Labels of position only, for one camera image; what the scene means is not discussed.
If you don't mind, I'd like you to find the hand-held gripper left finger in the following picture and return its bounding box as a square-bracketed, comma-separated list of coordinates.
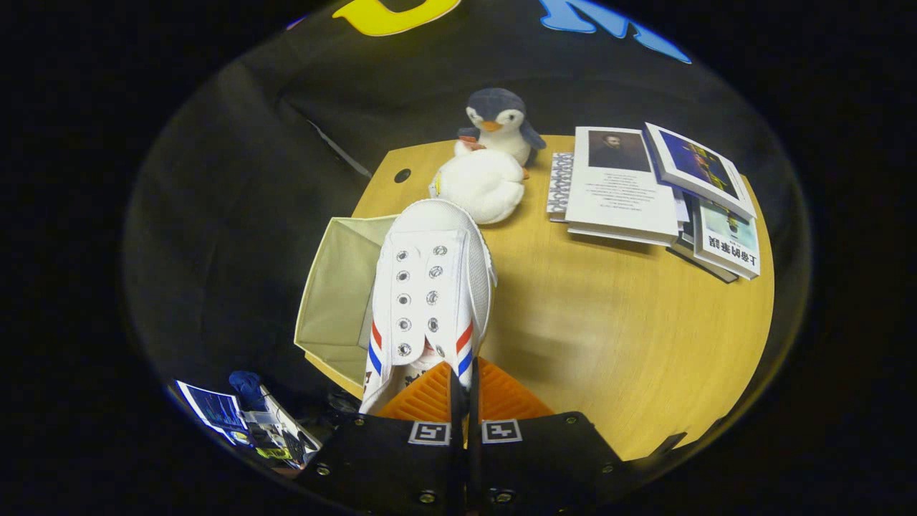
[294, 361, 464, 516]

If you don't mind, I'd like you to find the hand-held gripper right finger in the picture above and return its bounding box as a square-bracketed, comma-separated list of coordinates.
[469, 357, 630, 516]

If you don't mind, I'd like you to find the beige fabric storage box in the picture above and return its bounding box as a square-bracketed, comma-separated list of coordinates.
[294, 214, 399, 399]

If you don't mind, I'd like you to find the white striped canvas shoe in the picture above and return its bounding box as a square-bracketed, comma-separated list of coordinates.
[357, 199, 499, 418]

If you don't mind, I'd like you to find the cluttered electronic equipment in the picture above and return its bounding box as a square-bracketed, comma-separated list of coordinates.
[242, 386, 325, 468]

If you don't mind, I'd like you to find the blue rounded object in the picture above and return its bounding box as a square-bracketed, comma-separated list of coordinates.
[229, 370, 268, 414]

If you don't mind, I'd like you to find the computer screen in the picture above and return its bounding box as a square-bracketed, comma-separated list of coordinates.
[175, 379, 249, 435]

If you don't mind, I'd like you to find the dark book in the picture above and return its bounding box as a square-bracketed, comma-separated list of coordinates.
[666, 235, 739, 285]

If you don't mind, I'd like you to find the white portrait cover book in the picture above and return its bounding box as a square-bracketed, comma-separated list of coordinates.
[564, 126, 682, 247]

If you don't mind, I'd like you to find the patterned spiral notebook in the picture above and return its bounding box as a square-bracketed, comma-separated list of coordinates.
[546, 151, 576, 222]

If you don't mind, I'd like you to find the white duck plush toy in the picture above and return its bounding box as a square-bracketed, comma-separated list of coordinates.
[428, 148, 526, 226]

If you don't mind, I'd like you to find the pale green cover book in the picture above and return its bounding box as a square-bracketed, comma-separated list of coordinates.
[691, 196, 761, 281]

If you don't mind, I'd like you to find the blue picture cover book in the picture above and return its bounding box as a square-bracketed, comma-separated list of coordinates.
[643, 121, 758, 221]

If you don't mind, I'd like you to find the penguin plush toy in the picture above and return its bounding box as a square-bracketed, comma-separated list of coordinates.
[456, 87, 547, 170]

